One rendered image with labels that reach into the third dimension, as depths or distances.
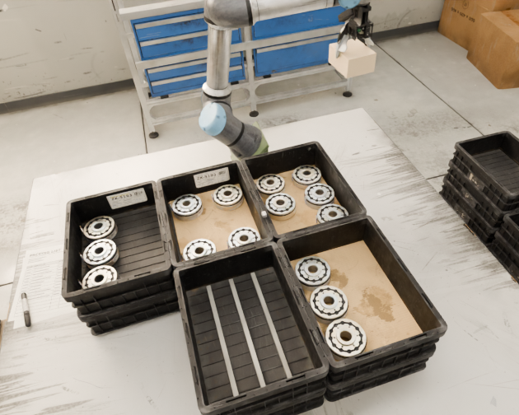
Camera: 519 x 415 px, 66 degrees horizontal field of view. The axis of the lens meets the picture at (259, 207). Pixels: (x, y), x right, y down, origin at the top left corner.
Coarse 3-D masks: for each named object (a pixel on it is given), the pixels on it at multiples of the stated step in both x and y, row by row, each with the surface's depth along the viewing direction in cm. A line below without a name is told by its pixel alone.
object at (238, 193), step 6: (222, 186) 144; (228, 186) 145; (234, 186) 144; (216, 192) 142; (240, 192) 141; (216, 198) 140; (222, 198) 140; (228, 198) 140; (234, 198) 139; (240, 198) 140; (222, 204) 138; (228, 204) 138
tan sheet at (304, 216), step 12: (288, 180) 149; (324, 180) 147; (288, 192) 144; (300, 192) 144; (264, 204) 141; (300, 204) 140; (300, 216) 136; (312, 216) 136; (276, 228) 133; (288, 228) 132; (300, 228) 132
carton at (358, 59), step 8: (352, 40) 164; (352, 48) 159; (360, 48) 159; (368, 48) 158; (344, 56) 154; (352, 56) 154; (360, 56) 154; (368, 56) 154; (336, 64) 162; (344, 64) 156; (352, 64) 154; (360, 64) 155; (368, 64) 157; (344, 72) 158; (352, 72) 157; (360, 72) 158; (368, 72) 159
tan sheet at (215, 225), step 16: (208, 192) 147; (208, 208) 141; (240, 208) 140; (176, 224) 137; (192, 224) 137; (208, 224) 136; (224, 224) 136; (240, 224) 135; (192, 240) 131; (224, 240) 130
